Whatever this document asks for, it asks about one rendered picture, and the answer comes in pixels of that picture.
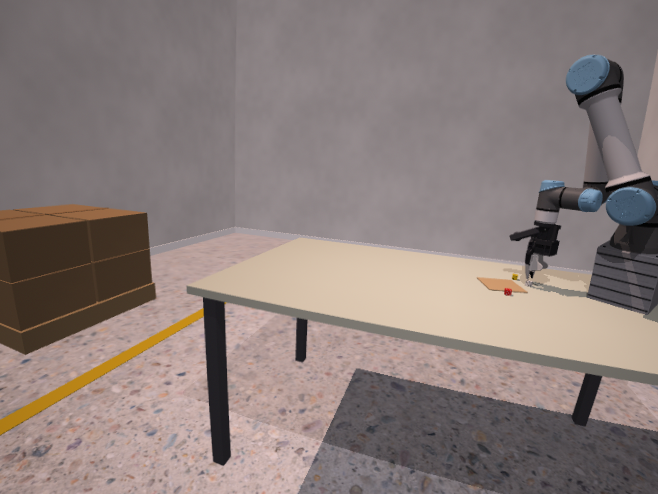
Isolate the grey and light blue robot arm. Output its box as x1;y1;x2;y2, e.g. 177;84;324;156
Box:
534;55;658;254

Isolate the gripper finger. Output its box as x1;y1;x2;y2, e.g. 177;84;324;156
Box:
525;244;543;280
530;253;548;278

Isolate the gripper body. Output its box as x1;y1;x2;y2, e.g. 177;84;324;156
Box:
528;221;561;256

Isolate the tan flat mat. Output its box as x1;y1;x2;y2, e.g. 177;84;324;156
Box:
477;277;528;293

